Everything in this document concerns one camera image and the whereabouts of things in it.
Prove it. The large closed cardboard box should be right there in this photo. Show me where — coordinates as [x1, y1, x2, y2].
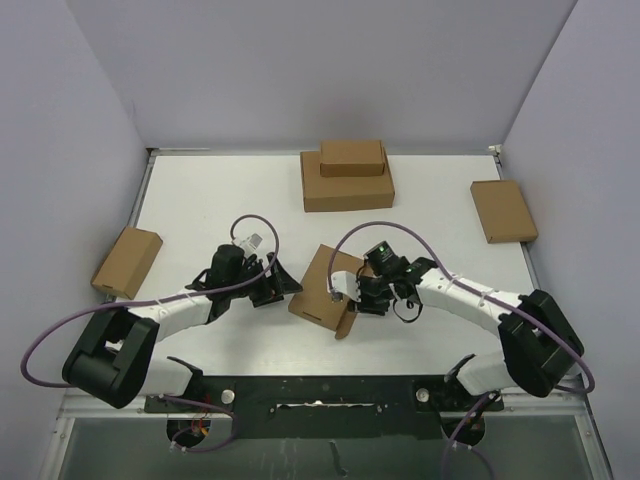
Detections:
[300, 151, 395, 213]

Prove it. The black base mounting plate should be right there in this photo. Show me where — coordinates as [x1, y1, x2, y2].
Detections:
[144, 375, 478, 440]

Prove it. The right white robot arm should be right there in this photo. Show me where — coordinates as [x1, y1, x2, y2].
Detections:
[344, 242, 584, 409]

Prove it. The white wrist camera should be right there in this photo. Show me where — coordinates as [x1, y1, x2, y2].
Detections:
[232, 233, 263, 256]
[327, 271, 361, 302]

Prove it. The small closed cardboard box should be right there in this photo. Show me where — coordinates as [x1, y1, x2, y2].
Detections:
[320, 140, 385, 178]

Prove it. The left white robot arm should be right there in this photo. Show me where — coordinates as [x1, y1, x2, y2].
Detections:
[62, 244, 303, 411]

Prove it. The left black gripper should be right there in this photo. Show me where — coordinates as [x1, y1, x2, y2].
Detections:
[228, 252, 301, 306]

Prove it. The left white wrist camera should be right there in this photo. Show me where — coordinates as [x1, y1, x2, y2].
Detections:
[232, 233, 263, 256]

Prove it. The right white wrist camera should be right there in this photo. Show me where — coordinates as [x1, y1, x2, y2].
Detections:
[327, 271, 361, 302]

